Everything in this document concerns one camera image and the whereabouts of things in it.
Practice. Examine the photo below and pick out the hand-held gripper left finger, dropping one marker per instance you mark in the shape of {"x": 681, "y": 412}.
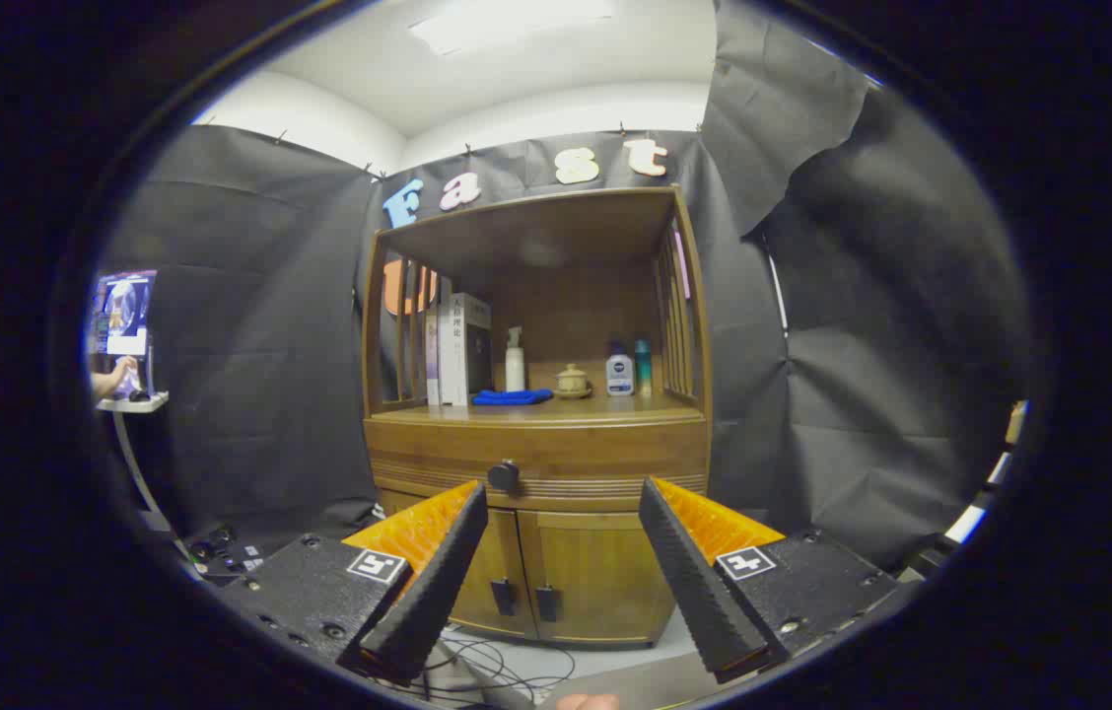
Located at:
{"x": 433, "y": 592}

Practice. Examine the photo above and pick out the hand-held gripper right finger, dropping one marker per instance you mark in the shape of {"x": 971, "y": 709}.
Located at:
{"x": 699, "y": 592}

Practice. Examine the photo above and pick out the wooden drawer with black knob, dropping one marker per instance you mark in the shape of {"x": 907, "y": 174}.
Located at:
{"x": 595, "y": 459}

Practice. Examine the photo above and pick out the wooden cabinet door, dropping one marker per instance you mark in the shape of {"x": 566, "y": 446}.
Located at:
{"x": 595, "y": 582}
{"x": 507, "y": 547}

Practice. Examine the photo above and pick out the wooden countertop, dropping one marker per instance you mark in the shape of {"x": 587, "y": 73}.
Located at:
{"x": 605, "y": 406}

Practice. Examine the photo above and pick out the wooden cabinet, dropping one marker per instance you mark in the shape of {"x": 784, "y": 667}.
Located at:
{"x": 536, "y": 237}

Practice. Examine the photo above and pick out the folded blue cloth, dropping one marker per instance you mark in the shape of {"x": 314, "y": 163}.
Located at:
{"x": 512, "y": 397}

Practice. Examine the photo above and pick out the black electronic device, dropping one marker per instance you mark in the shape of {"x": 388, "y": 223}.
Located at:
{"x": 221, "y": 552}

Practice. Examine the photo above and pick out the thin pale book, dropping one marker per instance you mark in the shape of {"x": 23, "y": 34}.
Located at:
{"x": 432, "y": 365}

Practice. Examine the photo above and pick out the teal spray bottle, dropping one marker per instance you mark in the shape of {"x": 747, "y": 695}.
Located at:
{"x": 643, "y": 370}

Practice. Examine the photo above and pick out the white lotion bottle blue cap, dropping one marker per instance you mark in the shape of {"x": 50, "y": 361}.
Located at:
{"x": 619, "y": 377}

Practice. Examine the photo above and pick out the white pump bottle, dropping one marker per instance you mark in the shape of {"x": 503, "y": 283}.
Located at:
{"x": 515, "y": 370}

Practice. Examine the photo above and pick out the thick white book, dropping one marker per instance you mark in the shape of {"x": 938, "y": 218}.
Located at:
{"x": 455, "y": 355}

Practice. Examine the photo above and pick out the lidded ceramic tea cup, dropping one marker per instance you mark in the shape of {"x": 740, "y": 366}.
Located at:
{"x": 572, "y": 381}

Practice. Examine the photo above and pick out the white monitor stand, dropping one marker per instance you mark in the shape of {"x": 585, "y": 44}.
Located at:
{"x": 137, "y": 403}

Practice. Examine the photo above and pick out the computer monitor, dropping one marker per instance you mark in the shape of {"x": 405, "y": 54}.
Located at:
{"x": 122, "y": 306}

